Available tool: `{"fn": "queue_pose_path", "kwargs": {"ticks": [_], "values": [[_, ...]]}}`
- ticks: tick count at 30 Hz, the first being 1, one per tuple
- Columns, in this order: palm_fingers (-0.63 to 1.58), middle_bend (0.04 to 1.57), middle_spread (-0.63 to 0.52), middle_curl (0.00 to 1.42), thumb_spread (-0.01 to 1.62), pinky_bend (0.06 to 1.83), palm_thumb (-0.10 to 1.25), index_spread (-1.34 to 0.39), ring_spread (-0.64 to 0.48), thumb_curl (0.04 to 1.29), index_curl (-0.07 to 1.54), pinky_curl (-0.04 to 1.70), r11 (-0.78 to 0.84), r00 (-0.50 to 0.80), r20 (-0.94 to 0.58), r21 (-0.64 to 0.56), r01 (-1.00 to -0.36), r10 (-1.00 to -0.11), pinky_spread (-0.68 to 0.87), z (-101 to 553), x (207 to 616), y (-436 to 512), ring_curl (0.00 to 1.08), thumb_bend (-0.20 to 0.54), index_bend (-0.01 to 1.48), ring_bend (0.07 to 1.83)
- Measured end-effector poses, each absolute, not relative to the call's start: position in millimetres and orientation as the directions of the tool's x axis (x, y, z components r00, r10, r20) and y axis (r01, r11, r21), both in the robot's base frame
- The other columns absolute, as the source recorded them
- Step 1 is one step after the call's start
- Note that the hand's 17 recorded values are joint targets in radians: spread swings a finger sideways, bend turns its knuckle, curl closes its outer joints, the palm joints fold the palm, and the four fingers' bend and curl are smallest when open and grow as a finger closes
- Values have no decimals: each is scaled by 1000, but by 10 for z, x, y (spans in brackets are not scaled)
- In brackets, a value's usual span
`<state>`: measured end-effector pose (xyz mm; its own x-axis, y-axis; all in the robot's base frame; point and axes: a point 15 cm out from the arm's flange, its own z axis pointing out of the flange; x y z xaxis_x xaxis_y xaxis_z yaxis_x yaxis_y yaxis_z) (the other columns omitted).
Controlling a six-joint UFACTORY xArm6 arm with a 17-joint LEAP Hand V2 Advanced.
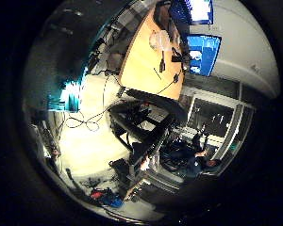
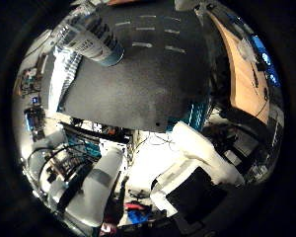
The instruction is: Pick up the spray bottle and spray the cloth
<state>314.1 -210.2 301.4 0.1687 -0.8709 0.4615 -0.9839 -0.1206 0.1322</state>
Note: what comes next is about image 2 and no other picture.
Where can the patterned cylindrical can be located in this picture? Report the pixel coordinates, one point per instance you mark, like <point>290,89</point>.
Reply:
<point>92,36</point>

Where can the white grey striped cloth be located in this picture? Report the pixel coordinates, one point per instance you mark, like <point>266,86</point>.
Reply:
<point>60,79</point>

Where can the light wooden desk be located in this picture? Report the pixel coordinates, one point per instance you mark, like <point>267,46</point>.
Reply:
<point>245,85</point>

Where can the blue screen monitor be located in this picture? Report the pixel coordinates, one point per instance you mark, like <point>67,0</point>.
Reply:
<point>264,57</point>

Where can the white tape strip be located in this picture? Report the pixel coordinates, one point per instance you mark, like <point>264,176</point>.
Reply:
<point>147,16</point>
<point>122,23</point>
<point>145,28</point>
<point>172,31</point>
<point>172,19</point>

